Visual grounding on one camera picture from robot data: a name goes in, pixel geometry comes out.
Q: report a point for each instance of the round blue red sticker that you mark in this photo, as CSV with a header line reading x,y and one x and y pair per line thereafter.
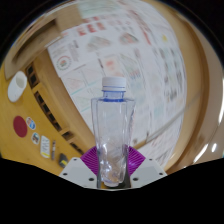
x,y
31,123

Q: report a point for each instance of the dark pen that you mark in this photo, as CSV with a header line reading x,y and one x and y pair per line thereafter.
x,y
53,150

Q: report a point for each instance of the large printed wall poster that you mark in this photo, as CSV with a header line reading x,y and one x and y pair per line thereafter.
x,y
133,60

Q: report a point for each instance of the clear plastic water bottle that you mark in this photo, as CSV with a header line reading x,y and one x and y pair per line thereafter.
x,y
112,133

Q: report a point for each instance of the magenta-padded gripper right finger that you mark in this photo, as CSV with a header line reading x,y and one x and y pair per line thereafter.
x,y
136,163

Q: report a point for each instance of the white cup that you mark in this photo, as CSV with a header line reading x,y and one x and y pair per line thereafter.
x,y
16,87

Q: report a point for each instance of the small black object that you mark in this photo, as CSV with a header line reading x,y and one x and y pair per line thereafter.
x,y
63,160

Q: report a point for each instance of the round pale sticker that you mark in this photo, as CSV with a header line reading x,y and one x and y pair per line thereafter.
x,y
35,138

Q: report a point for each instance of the flat round red coaster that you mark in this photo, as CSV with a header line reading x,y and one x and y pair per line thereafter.
x,y
20,126

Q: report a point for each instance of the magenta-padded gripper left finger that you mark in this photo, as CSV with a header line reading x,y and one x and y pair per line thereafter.
x,y
88,161

